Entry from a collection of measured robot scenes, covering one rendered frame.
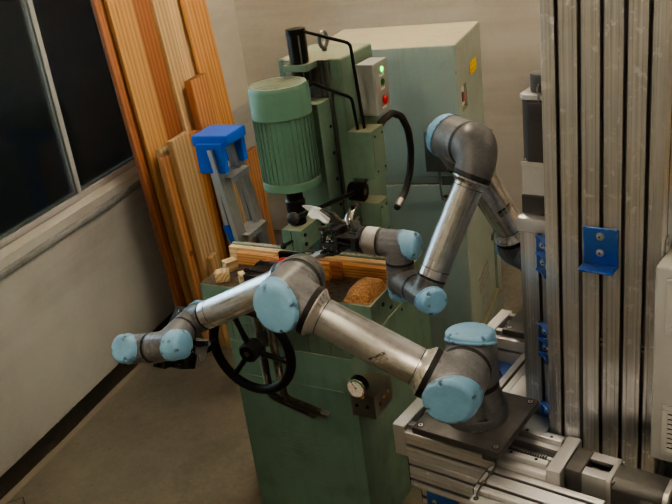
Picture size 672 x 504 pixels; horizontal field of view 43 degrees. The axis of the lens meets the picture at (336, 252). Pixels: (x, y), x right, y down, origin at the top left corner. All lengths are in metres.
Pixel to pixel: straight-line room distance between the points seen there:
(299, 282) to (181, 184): 2.07
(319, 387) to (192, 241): 1.53
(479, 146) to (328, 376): 0.90
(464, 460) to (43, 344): 2.05
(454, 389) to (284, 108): 0.99
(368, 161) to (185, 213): 1.50
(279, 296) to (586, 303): 0.67
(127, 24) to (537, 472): 2.65
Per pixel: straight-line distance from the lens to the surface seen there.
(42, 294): 3.59
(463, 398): 1.79
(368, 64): 2.62
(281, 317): 1.83
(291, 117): 2.40
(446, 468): 2.11
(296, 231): 2.54
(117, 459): 3.59
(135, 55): 3.88
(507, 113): 4.69
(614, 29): 1.71
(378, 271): 2.51
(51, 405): 3.71
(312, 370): 2.61
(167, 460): 3.50
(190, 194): 3.90
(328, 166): 2.58
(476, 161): 2.08
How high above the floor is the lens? 2.01
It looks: 24 degrees down
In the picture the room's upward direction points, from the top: 8 degrees counter-clockwise
